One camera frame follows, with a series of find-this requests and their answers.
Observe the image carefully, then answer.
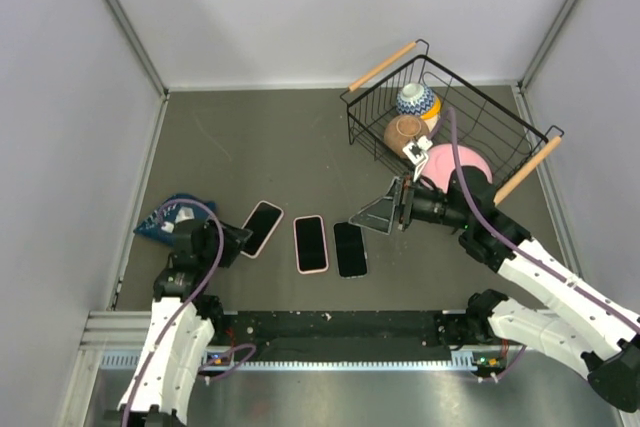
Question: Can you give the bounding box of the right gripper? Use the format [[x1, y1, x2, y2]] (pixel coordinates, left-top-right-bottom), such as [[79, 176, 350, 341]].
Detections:
[[351, 170, 471, 235]]

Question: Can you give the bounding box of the teal-edged black smartphone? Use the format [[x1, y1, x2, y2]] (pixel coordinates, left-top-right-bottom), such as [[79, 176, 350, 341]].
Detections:
[[241, 202, 282, 257]]

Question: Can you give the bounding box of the clear phone case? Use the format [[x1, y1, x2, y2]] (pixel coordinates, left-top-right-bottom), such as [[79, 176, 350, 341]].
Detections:
[[332, 220, 370, 279]]

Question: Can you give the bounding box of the pink phone case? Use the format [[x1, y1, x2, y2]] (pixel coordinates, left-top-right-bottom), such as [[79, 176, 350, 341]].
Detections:
[[293, 215, 331, 276]]

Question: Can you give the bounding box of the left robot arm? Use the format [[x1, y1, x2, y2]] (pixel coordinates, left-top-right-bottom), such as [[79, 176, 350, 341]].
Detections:
[[103, 219, 252, 426]]

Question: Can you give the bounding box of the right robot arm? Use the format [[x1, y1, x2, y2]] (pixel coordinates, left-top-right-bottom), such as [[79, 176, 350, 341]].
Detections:
[[349, 166, 639, 413]]

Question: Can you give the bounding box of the pink plate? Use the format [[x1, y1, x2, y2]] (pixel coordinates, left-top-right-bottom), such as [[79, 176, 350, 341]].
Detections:
[[421, 143, 493, 192]]

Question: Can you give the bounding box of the blue cloth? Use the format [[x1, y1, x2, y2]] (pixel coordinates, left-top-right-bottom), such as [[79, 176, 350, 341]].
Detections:
[[133, 193, 217, 247]]

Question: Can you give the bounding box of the brown ceramic bowl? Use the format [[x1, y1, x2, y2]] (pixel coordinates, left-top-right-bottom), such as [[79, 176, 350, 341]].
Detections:
[[383, 115, 428, 158]]

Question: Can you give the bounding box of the yellow white cup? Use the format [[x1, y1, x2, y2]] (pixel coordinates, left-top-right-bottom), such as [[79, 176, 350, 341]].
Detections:
[[421, 95, 442, 133]]

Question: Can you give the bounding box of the blue patterned bowl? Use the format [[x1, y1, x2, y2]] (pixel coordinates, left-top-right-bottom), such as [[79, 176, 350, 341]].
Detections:
[[396, 82, 437, 119]]

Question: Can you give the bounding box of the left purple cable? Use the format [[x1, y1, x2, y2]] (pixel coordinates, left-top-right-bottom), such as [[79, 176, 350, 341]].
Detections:
[[119, 199, 259, 427]]

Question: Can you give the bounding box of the purple cable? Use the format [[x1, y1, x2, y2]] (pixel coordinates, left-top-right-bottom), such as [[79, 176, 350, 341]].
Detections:
[[444, 106, 640, 383], [119, 199, 259, 427]]

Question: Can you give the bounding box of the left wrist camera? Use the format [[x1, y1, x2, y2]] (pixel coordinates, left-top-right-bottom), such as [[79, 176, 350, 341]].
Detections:
[[158, 203, 195, 235]]

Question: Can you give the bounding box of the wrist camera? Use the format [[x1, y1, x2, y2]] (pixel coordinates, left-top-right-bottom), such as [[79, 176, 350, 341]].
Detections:
[[158, 203, 195, 235], [402, 136, 433, 182]]

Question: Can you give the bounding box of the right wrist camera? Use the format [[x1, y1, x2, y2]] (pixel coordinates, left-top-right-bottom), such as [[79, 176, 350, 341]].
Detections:
[[402, 136, 433, 182]]

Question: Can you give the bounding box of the black wire basket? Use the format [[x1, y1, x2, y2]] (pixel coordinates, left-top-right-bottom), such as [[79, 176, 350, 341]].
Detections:
[[339, 38, 565, 213]]

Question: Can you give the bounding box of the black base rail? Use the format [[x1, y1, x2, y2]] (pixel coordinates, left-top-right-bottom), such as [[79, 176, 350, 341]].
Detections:
[[213, 311, 500, 348]]

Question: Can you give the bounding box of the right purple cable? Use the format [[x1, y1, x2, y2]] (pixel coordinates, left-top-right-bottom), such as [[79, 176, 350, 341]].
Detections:
[[444, 106, 640, 383]]

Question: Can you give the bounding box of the grey slotted cable duct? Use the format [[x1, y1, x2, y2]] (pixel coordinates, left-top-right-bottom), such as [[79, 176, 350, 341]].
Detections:
[[100, 350, 478, 372]]

